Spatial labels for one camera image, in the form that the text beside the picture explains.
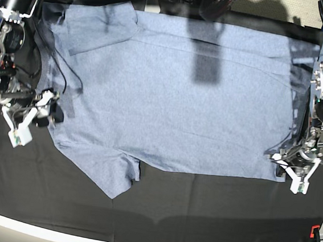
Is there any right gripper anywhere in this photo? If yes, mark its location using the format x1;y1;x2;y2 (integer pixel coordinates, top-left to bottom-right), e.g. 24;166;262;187
0;88;64;128

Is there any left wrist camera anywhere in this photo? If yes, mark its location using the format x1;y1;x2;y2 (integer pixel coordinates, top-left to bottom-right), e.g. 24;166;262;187
289;175;309;195

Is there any black table cloth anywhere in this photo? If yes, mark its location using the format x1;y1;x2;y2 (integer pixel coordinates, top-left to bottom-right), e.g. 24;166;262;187
0;0;323;242

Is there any blue-grey t-shirt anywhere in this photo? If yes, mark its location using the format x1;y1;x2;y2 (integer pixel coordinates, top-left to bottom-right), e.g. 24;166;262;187
38;2;320;198

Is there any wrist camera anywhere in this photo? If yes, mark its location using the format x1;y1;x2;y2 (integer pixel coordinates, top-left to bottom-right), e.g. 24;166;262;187
289;175;309;195
8;127;32;148

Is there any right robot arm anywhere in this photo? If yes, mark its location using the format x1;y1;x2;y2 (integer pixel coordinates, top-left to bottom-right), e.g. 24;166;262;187
0;0;64;128

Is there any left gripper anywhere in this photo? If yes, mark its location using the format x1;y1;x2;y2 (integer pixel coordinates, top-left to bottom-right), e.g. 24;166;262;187
266;146;322;179

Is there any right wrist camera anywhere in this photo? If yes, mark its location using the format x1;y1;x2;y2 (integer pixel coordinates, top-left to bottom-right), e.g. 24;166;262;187
8;127;32;148

